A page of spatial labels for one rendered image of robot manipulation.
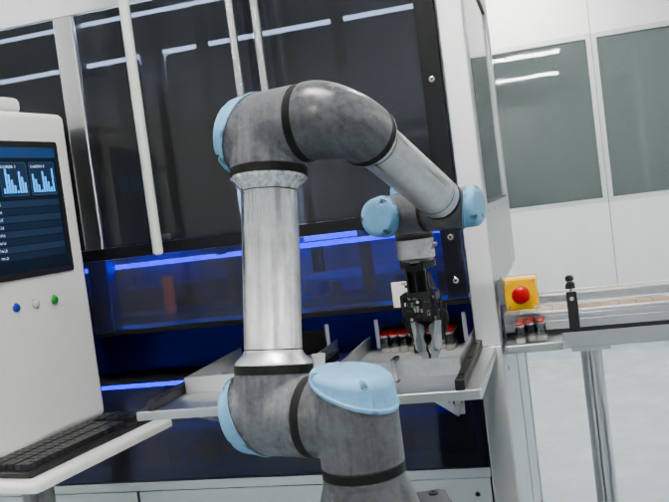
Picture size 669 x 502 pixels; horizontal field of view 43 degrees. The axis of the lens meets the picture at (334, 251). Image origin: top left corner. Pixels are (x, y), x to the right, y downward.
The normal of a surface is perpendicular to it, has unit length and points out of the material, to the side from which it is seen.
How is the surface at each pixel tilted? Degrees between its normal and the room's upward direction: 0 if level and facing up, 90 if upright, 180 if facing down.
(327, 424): 87
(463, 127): 90
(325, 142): 128
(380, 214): 90
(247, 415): 79
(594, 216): 90
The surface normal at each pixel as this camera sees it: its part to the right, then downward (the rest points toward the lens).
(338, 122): 0.22, 0.15
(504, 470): -0.25, 0.08
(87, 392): 0.91, -0.10
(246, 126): -0.52, -0.07
